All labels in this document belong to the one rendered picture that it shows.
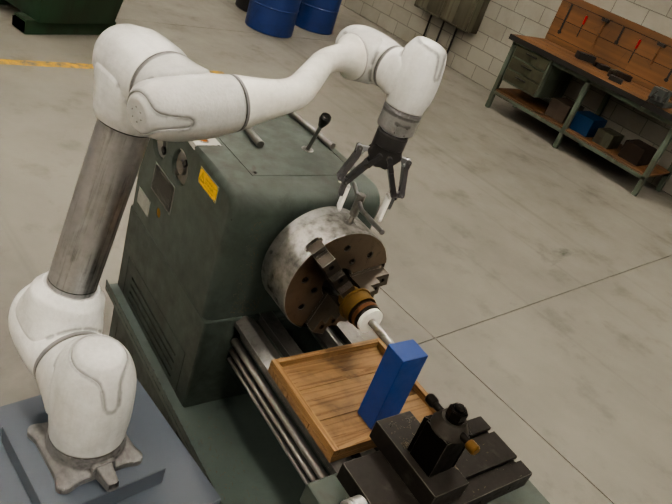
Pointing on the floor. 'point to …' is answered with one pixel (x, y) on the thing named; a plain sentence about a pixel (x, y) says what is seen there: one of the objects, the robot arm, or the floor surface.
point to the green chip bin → (64, 16)
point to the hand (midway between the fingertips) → (361, 206)
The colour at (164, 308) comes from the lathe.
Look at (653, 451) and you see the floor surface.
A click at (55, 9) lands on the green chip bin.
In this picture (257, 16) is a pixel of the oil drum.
